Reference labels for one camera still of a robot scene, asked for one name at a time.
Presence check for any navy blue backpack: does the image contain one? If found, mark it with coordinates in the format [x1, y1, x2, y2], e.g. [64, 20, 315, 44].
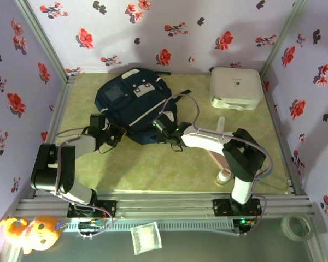
[94, 67, 192, 146]

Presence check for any white pill bottle orange cap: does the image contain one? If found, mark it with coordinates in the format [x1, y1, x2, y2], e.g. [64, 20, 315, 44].
[215, 168, 232, 187]

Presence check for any white plastic packet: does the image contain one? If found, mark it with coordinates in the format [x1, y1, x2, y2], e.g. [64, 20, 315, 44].
[130, 221, 163, 256]

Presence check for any orange plush toy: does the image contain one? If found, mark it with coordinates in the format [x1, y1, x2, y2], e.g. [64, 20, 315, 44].
[0, 215, 63, 255]

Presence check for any clear tape roll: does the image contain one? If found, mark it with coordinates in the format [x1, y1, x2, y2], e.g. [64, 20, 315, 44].
[280, 213, 314, 242]

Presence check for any aluminium extrusion frame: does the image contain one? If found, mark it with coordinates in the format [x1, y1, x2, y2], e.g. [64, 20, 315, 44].
[0, 0, 328, 262]

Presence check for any white slotted cable duct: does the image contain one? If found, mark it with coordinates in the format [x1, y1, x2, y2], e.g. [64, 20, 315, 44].
[62, 220, 234, 233]

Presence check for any grey right arm cable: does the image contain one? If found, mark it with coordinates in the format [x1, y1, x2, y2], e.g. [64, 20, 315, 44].
[160, 93, 274, 237]

